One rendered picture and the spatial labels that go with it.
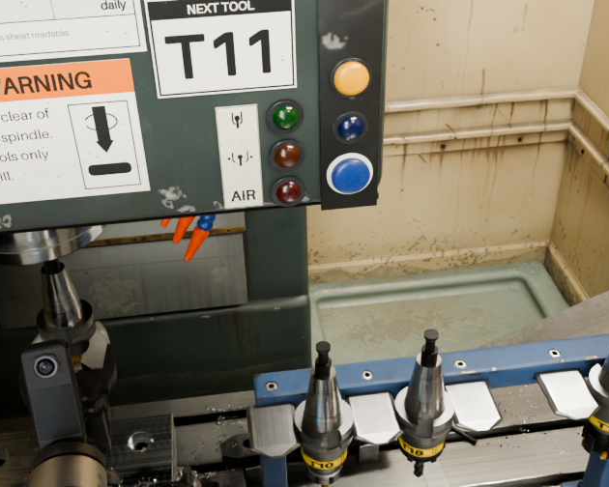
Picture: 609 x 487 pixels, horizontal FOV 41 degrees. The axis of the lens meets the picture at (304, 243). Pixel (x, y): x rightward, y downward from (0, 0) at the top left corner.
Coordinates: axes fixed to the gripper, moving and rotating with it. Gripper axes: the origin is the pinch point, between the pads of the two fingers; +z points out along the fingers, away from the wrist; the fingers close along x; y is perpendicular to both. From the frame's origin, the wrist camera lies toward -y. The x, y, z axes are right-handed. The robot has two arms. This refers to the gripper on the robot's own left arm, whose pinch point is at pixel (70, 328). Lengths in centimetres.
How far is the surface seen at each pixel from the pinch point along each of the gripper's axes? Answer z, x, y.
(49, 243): -8.8, 1.7, -18.3
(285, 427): -18.2, 22.4, 2.7
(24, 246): -9.1, -0.6, -18.6
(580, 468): -9, 68, 34
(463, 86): 75, 79, 12
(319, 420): -20.3, 25.7, 0.2
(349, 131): -24, 27, -35
